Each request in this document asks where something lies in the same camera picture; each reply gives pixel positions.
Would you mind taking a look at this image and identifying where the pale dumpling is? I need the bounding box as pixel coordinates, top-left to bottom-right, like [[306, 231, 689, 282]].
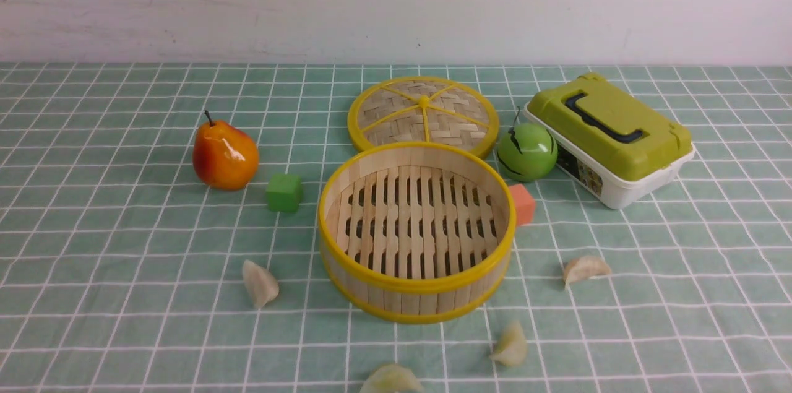
[[241, 259, 280, 309], [562, 255, 612, 289], [489, 320, 528, 367]]

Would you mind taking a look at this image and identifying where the greenish dumpling front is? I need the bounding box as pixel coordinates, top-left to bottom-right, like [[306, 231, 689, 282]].
[[359, 364, 425, 393]]

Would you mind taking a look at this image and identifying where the bamboo steamer tray yellow rim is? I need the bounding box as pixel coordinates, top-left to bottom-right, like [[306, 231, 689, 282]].
[[317, 142, 517, 324]]

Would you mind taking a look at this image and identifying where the woven bamboo steamer lid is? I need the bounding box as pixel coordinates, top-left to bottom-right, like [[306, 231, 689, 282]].
[[347, 76, 500, 158]]

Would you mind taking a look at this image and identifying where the green cube block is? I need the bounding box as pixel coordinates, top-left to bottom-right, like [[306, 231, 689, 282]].
[[265, 173, 303, 213]]

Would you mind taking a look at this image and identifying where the green apple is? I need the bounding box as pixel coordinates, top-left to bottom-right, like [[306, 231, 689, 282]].
[[495, 111, 558, 183]]

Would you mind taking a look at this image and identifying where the orange cube block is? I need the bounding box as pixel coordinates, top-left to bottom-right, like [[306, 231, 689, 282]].
[[508, 184, 536, 227]]

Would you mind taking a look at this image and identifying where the red orange pear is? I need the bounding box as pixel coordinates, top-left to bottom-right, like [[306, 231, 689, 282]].
[[192, 110, 260, 192]]

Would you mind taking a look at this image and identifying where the green lidded white box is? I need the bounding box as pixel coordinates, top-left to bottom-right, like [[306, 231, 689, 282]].
[[523, 72, 695, 210]]

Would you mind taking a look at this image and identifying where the green checkered tablecloth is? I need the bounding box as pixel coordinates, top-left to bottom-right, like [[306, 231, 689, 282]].
[[1, 63, 791, 392]]

